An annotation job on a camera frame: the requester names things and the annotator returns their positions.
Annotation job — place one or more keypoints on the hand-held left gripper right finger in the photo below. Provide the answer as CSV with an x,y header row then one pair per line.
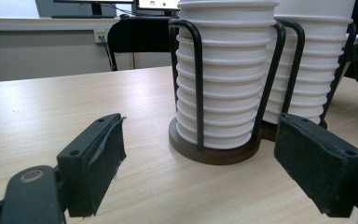
x,y
317,161

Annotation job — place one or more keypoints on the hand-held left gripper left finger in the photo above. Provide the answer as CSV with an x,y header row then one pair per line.
x,y
84,174

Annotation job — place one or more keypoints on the stack of white paper cups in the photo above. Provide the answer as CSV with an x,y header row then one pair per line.
x,y
233,87
317,62

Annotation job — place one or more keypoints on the white and grey counter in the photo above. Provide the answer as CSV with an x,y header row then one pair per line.
x,y
43,56

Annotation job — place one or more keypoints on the black chair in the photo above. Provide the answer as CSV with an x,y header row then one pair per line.
x,y
136,34

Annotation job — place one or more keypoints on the dark computer mouse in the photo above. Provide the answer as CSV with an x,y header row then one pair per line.
x,y
124,16

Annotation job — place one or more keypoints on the black monitor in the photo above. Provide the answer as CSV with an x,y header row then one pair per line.
x,y
96,7

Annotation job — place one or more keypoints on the lit monitor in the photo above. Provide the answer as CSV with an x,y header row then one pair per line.
x,y
158,3

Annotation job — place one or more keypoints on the white wall socket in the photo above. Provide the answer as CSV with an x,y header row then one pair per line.
x,y
100,33

